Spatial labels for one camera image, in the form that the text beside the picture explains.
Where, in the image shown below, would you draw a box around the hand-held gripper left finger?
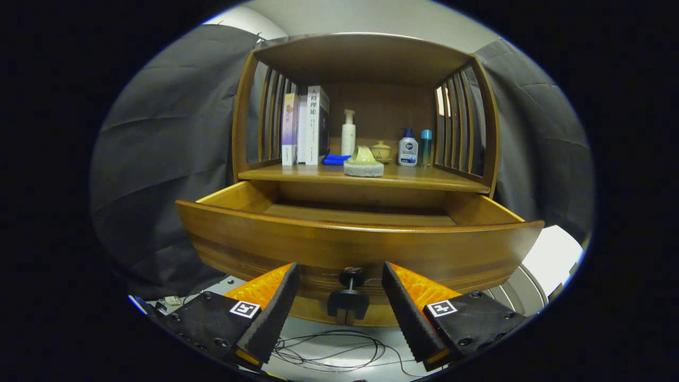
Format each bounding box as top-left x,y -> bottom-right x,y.
156,263 -> 300,370

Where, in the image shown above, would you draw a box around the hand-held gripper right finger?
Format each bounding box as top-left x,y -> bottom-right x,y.
381,261 -> 530,372

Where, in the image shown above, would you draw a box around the black drawer knob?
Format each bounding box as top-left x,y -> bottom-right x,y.
327,267 -> 370,321

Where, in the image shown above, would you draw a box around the wooden drawer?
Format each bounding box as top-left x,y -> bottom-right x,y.
175,179 -> 545,327

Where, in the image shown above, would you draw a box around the pale green ornament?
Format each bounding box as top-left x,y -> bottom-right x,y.
343,145 -> 385,178

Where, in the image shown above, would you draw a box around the wooden countertop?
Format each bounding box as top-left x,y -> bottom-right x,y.
237,162 -> 491,194

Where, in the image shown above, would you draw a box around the white bottle with blue cap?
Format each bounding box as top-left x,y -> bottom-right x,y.
398,128 -> 419,167

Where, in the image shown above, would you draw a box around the yellow lidded teacup with saucer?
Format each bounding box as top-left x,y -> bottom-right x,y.
370,141 -> 394,163

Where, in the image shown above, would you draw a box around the purple book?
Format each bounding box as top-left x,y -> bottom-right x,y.
282,93 -> 300,167

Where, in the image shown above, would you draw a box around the white pump bottle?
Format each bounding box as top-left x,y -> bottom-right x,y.
341,109 -> 356,157

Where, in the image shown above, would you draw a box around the thin white book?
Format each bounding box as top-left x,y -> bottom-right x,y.
297,94 -> 309,164

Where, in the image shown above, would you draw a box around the thick white and black book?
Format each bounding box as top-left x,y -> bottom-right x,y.
306,85 -> 330,166

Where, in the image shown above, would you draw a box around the black backdrop cloth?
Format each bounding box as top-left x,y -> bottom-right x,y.
89,24 -> 595,300

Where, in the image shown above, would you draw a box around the black floor cables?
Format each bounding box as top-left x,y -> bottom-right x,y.
273,329 -> 425,378

